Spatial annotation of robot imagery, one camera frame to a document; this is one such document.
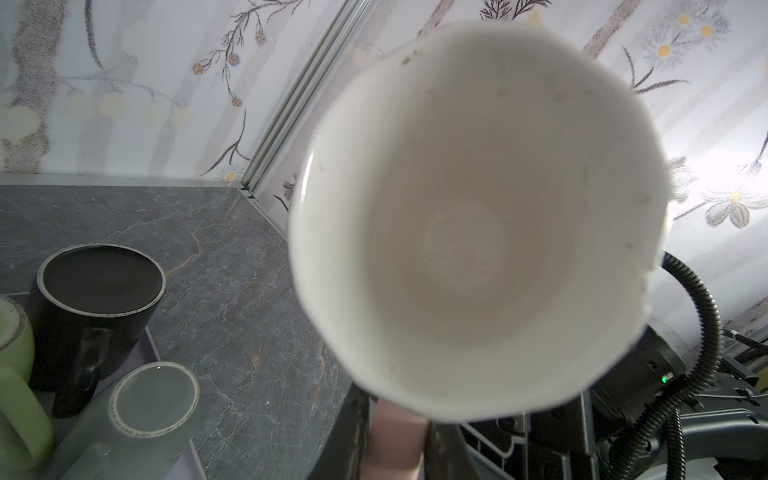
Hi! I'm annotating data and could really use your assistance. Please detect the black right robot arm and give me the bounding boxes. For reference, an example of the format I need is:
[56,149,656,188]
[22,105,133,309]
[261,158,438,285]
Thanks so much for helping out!
[460,328,767,479]

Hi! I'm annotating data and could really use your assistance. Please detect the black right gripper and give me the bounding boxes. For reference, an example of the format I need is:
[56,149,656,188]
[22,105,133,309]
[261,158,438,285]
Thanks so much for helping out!
[461,392,600,479]

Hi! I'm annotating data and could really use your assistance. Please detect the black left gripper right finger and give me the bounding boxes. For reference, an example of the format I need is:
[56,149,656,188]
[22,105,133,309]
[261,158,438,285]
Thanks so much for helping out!
[423,423,480,480]

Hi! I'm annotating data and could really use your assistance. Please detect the light green mug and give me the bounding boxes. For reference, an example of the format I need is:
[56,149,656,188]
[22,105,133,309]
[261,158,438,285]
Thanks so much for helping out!
[1,296,55,470]

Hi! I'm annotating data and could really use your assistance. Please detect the grey mug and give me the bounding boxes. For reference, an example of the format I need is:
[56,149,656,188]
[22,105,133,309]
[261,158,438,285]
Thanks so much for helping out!
[41,361,200,479]

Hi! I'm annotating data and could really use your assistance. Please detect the black mug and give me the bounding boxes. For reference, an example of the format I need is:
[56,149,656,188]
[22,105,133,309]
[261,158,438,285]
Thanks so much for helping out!
[25,244,167,419]

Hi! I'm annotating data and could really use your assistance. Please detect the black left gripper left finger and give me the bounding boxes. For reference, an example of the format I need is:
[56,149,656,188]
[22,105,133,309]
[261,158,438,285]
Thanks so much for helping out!
[307,384,371,480]

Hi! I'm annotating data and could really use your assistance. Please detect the pink mug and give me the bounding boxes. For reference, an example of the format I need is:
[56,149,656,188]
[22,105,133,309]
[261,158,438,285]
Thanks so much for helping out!
[288,21,671,479]

